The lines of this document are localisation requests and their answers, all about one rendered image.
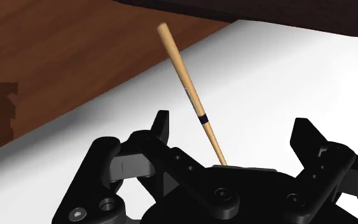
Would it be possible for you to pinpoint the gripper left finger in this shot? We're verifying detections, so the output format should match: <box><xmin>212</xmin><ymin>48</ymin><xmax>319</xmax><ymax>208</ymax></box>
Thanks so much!
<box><xmin>51</xmin><ymin>109</ymin><xmax>241</xmax><ymax>224</ymax></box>

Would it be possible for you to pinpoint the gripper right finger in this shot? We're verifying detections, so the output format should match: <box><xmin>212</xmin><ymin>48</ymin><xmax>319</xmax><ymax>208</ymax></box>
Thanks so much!
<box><xmin>285</xmin><ymin>117</ymin><xmax>358</xmax><ymax>224</ymax></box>

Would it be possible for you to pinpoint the wooden stick with dark band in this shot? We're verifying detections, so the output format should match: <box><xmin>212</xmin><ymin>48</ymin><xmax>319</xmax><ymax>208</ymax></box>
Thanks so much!
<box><xmin>156</xmin><ymin>22</ymin><xmax>228</xmax><ymax>167</ymax></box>

